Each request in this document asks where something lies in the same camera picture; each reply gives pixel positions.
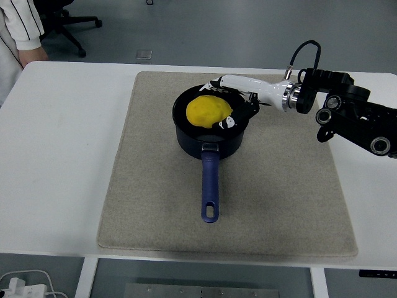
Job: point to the silver floor socket cover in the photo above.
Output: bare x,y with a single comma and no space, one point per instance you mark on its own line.
144,54

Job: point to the person's hand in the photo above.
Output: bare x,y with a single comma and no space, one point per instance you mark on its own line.
32,56

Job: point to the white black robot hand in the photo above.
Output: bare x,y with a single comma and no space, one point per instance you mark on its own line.
257,87

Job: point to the white power strip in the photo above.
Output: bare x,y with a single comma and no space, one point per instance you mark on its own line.
21,290

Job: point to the black table control panel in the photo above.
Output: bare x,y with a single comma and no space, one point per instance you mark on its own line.
378,273

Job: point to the beige fabric mat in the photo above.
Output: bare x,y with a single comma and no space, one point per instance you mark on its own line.
155,192

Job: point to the person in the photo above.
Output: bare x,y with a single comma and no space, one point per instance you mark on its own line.
18,25

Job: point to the black chair caster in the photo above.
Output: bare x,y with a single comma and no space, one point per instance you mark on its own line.
150,2

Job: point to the black office chair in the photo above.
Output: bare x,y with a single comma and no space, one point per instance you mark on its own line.
66,23

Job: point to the grey metal plate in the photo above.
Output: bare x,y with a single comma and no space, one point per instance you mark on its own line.
201,291

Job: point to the yellow potato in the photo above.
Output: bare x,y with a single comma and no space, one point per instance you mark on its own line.
206,111

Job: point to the white table leg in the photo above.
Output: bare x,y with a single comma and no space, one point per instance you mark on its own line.
319,284
85,279

